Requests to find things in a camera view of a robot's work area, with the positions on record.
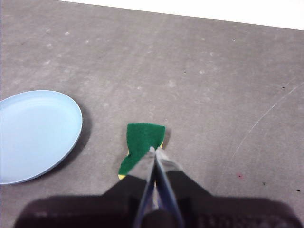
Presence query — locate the light blue round plate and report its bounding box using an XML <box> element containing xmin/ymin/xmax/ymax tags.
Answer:
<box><xmin>0</xmin><ymin>89</ymin><xmax>84</xmax><ymax>186</ymax></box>

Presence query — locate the yellow green scouring sponge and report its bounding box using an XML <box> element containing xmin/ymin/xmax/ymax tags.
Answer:
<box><xmin>117</xmin><ymin>122</ymin><xmax>166</xmax><ymax>185</ymax></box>

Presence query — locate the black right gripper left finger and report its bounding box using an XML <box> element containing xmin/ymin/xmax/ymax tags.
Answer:
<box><xmin>13</xmin><ymin>146</ymin><xmax>156</xmax><ymax>228</ymax></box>

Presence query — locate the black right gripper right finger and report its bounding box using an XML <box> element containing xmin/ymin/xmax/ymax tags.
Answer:
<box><xmin>155</xmin><ymin>147</ymin><xmax>304</xmax><ymax>228</ymax></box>

